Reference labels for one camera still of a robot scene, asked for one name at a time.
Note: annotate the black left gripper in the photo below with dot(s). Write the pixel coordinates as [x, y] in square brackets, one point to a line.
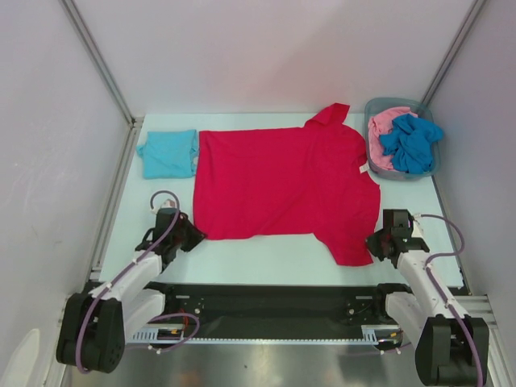
[196, 235]

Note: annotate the aluminium frame post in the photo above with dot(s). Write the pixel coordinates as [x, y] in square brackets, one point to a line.
[93, 51]
[472, 16]

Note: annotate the light blue cable duct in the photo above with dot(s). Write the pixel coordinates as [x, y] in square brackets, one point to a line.
[227, 333]

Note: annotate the aluminium frame post left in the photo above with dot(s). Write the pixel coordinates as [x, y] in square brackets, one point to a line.
[93, 51]

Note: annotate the aluminium frame rail front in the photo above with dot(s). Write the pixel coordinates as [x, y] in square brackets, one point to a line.
[475, 307]

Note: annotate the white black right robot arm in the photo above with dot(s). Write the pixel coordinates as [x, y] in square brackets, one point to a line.
[451, 346]

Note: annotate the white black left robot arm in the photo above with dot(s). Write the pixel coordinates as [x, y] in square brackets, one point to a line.
[97, 323]

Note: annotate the red t-shirt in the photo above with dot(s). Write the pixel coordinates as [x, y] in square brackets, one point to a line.
[289, 181]

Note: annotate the aluminium frame post right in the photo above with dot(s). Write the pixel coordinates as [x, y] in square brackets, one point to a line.
[472, 16]

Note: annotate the dark blue t-shirt in basket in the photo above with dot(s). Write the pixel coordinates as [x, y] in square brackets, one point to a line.
[410, 144]

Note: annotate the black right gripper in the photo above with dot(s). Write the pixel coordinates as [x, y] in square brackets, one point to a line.
[379, 245]

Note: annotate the folded light blue t-shirt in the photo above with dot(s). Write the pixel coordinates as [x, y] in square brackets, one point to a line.
[169, 154]

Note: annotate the grey plastic laundry basket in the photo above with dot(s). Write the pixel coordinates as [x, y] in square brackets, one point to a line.
[378, 116]

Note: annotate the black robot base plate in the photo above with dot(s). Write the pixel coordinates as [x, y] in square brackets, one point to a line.
[347, 305]

